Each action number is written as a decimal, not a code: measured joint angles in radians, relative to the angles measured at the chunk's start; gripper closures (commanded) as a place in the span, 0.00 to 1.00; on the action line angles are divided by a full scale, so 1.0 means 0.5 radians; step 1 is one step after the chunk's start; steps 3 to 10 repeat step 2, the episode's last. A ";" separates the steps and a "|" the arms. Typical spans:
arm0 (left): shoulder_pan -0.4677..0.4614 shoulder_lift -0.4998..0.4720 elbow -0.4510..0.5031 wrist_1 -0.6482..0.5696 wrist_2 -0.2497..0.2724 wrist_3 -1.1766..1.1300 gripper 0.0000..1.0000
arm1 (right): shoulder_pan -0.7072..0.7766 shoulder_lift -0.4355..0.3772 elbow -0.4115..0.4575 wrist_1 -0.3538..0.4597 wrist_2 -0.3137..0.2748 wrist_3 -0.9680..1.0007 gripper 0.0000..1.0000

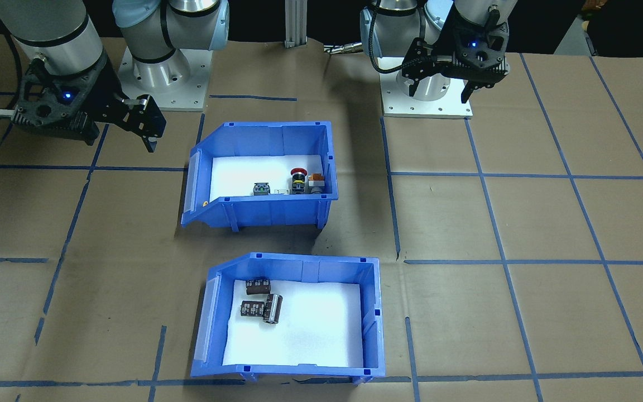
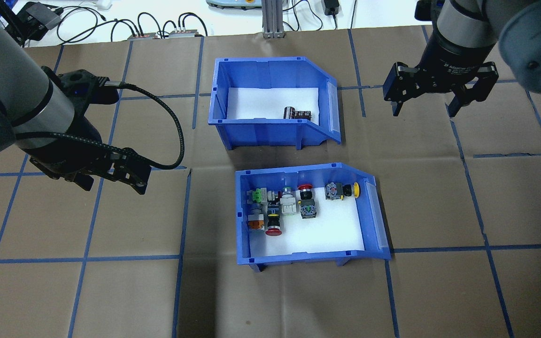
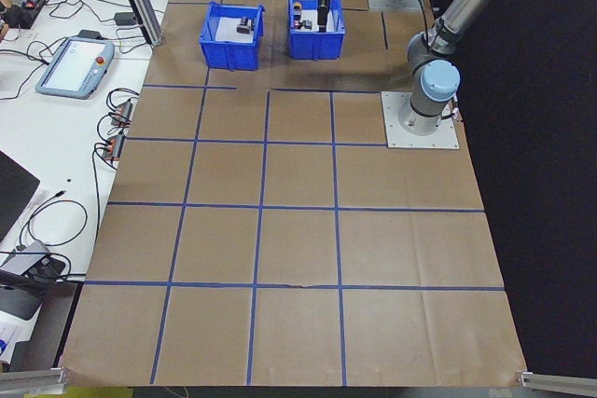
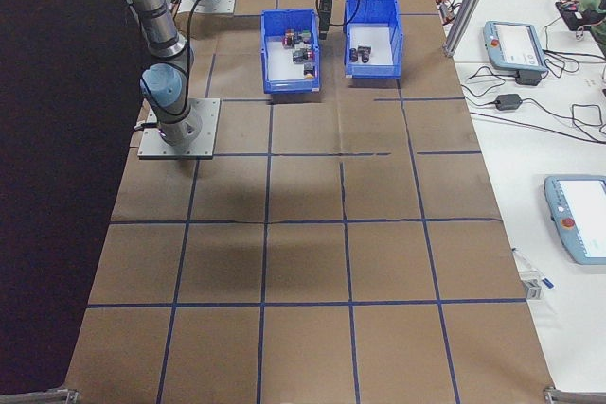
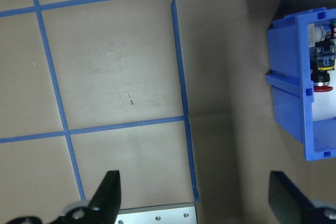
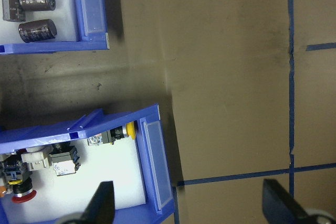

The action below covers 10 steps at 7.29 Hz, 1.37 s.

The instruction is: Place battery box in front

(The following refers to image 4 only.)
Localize grey blue teach pendant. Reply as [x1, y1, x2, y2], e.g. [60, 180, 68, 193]
[482, 20, 550, 77]
[543, 174, 606, 267]

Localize white side table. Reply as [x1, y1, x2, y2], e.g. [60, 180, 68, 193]
[419, 0, 606, 394]

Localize black device with red wires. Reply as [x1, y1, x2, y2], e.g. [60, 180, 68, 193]
[554, 0, 588, 30]

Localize black frame cover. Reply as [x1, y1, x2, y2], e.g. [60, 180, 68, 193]
[0, 0, 160, 395]

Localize clear plastic strip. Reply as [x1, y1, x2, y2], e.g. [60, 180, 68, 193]
[511, 246, 541, 280]

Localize aluminium extrusion post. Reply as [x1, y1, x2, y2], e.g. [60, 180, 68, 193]
[443, 0, 504, 59]

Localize blue bin with black cylinders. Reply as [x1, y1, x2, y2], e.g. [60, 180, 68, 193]
[343, 0, 404, 79]

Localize blue bin with colourful parts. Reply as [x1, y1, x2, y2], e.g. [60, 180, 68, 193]
[260, 8, 323, 95]

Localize person in green clothing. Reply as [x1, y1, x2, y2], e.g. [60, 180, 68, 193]
[565, 0, 606, 44]

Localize metal corner bracket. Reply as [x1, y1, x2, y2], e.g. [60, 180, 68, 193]
[0, 387, 80, 404]
[542, 385, 606, 404]

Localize black power cable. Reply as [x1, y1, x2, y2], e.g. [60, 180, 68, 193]
[459, 64, 517, 108]
[468, 110, 606, 145]
[520, 97, 606, 139]

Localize black power adapter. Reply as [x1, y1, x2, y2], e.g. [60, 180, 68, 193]
[494, 94, 524, 111]
[514, 69, 544, 87]

